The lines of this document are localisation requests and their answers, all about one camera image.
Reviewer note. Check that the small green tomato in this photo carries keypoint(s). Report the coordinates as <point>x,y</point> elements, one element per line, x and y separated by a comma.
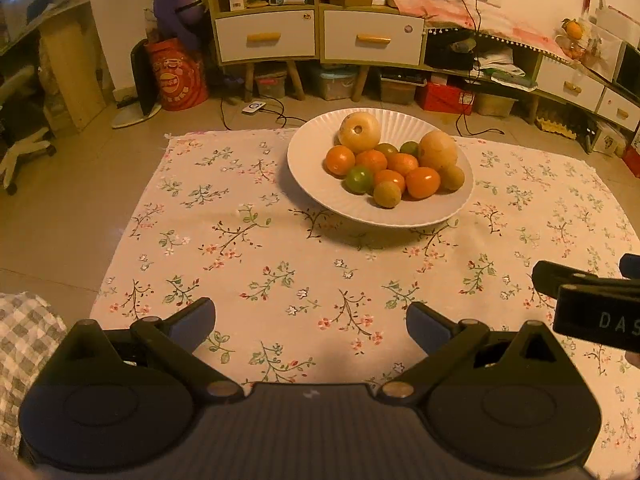
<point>410,147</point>

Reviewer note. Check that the large white drawer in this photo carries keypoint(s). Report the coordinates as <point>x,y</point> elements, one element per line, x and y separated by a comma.
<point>345,22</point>
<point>235,25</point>

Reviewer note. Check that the white infrared thermometer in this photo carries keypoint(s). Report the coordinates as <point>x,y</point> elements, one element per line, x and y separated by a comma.
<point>285,0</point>

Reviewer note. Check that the large green tomato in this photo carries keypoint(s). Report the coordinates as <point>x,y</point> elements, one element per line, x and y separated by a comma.
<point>358,180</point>

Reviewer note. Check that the brown storage box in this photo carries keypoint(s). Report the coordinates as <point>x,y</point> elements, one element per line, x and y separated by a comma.
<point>397,91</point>

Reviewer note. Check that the grey checked cloth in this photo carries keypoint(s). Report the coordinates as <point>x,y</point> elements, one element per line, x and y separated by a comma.
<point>25,340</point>

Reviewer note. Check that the white ribbed plate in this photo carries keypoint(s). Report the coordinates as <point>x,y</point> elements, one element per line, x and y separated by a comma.
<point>310,170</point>

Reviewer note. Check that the leafless tangerine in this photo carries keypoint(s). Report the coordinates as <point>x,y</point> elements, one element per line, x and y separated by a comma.
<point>371,160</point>

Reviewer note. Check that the black media device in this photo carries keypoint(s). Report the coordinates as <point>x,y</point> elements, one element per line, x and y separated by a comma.
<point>447,57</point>

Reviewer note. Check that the black panel on white base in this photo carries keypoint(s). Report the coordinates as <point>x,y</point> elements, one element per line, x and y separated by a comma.
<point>140,75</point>

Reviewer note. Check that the beige storage box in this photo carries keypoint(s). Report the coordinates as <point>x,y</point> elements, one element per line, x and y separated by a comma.
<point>494,105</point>

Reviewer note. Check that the small clear plastic box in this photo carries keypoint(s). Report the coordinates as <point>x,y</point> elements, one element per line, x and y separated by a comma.
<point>270,85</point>

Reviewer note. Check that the red printed drum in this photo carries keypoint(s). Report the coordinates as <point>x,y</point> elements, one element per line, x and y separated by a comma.
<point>175,80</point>

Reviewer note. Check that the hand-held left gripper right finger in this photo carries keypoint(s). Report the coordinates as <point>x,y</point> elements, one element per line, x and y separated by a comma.
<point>425,325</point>

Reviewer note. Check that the printed cardboard box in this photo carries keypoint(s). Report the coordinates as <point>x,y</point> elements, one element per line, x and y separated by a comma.
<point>607,141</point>

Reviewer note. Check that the oblong orange tomato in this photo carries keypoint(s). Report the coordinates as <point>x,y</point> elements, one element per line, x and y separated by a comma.
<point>422,182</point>

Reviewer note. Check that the small yellow plum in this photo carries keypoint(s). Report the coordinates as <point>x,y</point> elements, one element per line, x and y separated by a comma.
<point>452,177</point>
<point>387,195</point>

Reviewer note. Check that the pale yellow pear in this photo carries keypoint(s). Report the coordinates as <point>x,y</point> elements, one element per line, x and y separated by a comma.
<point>358,132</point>

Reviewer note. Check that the yellow scalloped tray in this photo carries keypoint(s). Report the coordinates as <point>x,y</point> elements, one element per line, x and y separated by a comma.
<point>555,127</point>

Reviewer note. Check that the purple plush toy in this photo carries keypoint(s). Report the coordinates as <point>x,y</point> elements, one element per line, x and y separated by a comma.
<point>175,5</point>

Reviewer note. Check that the small white drawer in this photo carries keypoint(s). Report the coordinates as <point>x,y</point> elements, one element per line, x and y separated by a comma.
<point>612,105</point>
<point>555,72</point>

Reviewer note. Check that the dark red box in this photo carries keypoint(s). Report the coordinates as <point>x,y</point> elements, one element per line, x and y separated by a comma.
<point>634,157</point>

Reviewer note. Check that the dark screen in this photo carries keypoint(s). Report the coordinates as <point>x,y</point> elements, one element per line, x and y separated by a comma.
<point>629,72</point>

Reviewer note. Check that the low wooden drawer cabinet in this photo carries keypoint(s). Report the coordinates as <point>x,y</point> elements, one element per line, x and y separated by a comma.
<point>360,85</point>

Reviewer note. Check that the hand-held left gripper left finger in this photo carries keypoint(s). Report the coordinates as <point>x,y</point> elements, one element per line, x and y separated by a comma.
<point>192,317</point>

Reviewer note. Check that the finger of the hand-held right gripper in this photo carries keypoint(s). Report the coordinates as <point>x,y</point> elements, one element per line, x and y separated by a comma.
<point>631,266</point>
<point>550,275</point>

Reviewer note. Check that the white office chair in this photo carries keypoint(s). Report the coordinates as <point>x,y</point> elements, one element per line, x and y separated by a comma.
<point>25,145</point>

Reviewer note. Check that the large tan pear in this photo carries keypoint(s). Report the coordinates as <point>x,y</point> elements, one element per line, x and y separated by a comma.
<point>438,150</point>

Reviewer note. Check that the white round charger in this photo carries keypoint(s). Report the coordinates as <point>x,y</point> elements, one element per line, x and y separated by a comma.
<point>254,107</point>

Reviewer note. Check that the clear storage box blue lid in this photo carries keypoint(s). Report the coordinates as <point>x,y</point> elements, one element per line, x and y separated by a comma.
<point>334,85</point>

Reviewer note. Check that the pile of papers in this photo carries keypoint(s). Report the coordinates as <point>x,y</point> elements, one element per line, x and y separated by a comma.
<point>500,67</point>

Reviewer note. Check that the leafy tangerine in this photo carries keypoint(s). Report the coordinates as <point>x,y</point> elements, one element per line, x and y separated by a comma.
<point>402,164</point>

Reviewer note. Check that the wooden desk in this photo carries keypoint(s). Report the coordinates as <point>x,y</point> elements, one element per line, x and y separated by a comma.
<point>70,75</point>

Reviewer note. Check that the pink cloth with pompom trim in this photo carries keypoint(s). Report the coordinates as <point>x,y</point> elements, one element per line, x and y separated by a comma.
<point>440,10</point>

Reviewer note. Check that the floral tablecloth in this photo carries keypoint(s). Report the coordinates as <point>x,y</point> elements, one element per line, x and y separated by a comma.
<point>250,260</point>

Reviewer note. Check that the bright red box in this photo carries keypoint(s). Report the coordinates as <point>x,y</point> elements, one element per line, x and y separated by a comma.
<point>442,97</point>

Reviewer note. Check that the long wooden media stand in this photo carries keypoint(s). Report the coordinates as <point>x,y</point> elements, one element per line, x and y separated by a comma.
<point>532,105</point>

